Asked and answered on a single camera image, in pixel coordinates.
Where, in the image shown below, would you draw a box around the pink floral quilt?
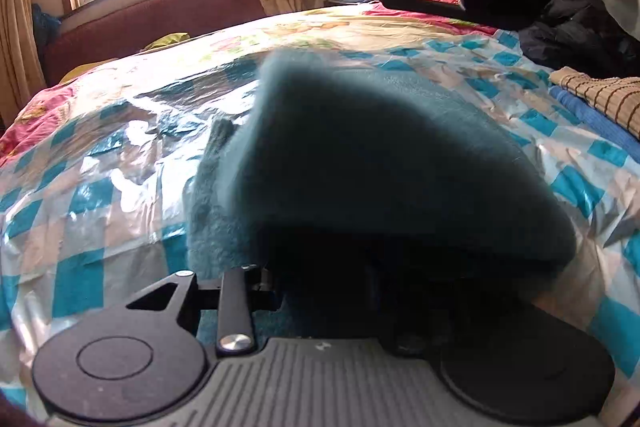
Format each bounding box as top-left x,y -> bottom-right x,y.
0,2 -> 501,168

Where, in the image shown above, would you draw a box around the maroon headboard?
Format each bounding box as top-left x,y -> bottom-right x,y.
40,0 -> 267,86

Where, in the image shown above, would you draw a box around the beige checked cloth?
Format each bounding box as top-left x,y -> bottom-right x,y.
549,67 -> 640,139

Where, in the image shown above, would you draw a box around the black jacket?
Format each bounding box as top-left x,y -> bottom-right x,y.
517,0 -> 640,74

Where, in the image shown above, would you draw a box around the blue towel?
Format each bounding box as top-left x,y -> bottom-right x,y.
549,86 -> 640,148

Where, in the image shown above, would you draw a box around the dark blue cloth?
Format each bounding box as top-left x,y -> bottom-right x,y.
32,4 -> 62,51

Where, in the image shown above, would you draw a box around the teal towel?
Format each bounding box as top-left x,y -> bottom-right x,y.
185,47 -> 577,343

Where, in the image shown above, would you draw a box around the yellow-green pillow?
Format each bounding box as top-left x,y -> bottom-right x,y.
60,32 -> 192,84

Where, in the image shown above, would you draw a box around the blue checked plastic sheet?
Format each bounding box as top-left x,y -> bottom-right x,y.
0,32 -> 640,414

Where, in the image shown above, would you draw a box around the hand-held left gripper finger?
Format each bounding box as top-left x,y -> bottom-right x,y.
125,264 -> 277,356

